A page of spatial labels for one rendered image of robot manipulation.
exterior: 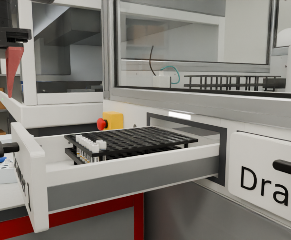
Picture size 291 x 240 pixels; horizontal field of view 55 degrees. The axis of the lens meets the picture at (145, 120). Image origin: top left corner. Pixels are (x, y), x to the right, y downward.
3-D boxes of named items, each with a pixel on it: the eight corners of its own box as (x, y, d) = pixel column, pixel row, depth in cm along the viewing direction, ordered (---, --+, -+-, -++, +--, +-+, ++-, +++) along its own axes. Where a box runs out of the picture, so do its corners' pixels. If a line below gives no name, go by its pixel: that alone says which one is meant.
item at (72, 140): (91, 157, 44) (91, 154, 44) (64, 137, 60) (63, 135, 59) (102, 155, 45) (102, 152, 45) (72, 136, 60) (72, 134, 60)
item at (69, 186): (46, 215, 38) (44, 173, 37) (23, 165, 60) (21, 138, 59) (246, 169, 58) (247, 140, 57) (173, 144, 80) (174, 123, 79)
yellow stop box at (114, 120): (109, 136, 87) (108, 114, 86) (100, 133, 93) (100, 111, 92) (123, 135, 90) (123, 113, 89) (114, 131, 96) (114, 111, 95)
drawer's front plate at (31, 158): (35, 235, 36) (30, 153, 34) (14, 171, 61) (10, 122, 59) (49, 232, 37) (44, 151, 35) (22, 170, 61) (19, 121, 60)
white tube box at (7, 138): (-3, 155, 95) (-4, 140, 95) (-10, 150, 101) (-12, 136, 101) (34, 148, 104) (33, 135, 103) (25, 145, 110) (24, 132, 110)
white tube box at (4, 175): (-4, 184, 69) (-5, 169, 68) (5, 173, 77) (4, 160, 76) (49, 180, 72) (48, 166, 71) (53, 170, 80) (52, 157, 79)
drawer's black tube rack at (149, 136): (92, 192, 45) (91, 153, 44) (65, 164, 60) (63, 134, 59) (197, 169, 56) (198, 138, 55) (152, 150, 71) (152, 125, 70)
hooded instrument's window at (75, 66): (23, 105, 122) (15, -4, 115) (0, 90, 275) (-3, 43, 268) (214, 96, 179) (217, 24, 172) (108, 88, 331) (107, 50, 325)
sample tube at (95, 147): (93, 174, 45) (93, 145, 44) (91, 171, 46) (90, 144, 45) (101, 172, 46) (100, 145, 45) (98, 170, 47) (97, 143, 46)
